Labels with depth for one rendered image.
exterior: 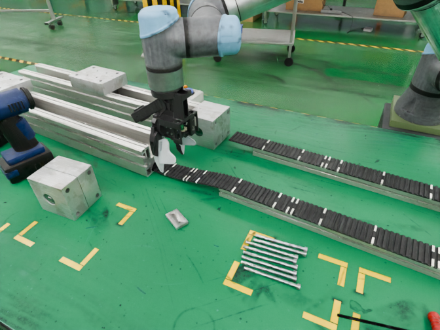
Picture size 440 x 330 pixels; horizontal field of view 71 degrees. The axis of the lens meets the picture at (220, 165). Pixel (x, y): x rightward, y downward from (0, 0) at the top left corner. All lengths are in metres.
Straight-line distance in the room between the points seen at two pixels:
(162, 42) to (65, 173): 0.35
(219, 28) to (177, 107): 0.18
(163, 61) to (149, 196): 0.32
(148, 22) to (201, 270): 0.47
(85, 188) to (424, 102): 0.97
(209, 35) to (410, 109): 0.72
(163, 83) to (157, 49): 0.07
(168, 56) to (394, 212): 0.59
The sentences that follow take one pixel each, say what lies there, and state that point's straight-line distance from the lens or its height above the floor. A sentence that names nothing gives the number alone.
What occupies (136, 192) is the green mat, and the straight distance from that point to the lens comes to 0.79.
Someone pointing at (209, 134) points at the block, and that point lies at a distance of 0.88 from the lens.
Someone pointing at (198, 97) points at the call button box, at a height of 0.83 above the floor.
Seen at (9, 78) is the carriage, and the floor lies 0.90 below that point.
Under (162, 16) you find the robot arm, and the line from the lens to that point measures 0.62.
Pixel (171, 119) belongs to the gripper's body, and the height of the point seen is 0.96.
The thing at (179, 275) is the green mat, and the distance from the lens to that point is 0.62.
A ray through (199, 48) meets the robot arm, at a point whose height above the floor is 1.11.
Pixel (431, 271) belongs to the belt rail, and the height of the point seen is 0.79.
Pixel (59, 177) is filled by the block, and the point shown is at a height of 0.87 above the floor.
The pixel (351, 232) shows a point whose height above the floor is 0.81.
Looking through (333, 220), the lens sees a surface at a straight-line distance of 0.68.
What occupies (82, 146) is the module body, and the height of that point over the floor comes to 0.80.
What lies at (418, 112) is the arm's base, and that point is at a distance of 1.12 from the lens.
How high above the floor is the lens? 1.29
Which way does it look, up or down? 38 degrees down
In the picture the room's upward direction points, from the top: 2 degrees counter-clockwise
